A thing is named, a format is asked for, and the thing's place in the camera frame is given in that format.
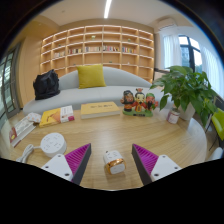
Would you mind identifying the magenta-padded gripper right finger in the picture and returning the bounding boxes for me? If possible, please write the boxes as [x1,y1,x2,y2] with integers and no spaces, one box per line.
[131,143,183,186]

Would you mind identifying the green chair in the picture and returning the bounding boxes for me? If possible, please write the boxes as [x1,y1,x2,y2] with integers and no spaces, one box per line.
[209,108,224,151]

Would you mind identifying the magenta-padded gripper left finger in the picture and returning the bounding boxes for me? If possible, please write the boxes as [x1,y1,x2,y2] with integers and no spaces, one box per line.
[40,143,92,186]

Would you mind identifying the plain yellow book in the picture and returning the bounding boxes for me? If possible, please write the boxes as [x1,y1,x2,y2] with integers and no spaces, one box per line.
[80,101,121,120]

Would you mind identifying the white power strip cable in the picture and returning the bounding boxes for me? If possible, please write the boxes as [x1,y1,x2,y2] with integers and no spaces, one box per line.
[15,143,43,164]

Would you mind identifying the wooden wall shelf unit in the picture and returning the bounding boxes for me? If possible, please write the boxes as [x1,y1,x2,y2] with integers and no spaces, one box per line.
[39,24,155,84]

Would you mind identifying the light grey curved sofa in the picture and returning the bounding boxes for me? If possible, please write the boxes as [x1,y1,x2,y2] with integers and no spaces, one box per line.
[22,66,168,116]

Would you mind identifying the red and white book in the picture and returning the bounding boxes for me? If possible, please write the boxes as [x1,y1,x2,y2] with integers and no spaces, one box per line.
[8,116,37,148]

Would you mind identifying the long ceiling light strip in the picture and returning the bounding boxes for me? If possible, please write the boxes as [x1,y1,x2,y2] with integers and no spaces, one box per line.
[103,0,113,19]

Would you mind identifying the white chair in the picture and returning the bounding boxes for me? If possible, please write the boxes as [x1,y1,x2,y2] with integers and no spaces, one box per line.
[208,146,224,161]

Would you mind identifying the green potted plant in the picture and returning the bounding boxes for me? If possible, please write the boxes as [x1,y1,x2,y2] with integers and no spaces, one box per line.
[149,65,219,127]

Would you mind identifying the round white power strip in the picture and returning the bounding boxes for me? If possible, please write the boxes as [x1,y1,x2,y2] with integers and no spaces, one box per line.
[39,132,68,158]

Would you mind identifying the dark framed window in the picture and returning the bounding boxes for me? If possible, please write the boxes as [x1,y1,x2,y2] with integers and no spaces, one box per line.
[178,34,204,74]

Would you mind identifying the white charger with gold band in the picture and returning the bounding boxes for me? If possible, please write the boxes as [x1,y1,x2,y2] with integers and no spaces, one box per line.
[102,149,127,175]

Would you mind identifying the white sheer curtain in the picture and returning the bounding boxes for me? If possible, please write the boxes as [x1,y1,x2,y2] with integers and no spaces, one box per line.
[199,46,224,98]
[162,33,183,69]

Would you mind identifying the yellow and orange book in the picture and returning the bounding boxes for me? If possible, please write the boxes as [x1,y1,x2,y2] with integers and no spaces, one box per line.
[38,105,76,129]

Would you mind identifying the small white jar red label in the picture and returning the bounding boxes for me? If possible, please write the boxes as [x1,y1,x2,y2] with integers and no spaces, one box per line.
[166,108,181,125]

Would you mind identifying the white wall air conditioner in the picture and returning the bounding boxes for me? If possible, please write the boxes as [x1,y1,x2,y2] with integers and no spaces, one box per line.
[156,17,178,31]

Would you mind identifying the black backpack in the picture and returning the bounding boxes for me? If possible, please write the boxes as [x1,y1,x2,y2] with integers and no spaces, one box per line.
[32,69,61,101]

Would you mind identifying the yellow cushion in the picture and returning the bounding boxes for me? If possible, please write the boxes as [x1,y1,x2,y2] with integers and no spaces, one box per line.
[76,64,107,90]

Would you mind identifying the grey framed glass door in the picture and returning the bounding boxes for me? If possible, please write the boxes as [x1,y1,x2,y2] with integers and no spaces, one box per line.
[0,43,22,131]

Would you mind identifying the colourful figurine group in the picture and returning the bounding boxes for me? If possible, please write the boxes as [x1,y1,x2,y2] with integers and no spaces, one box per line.
[120,87,160,118]

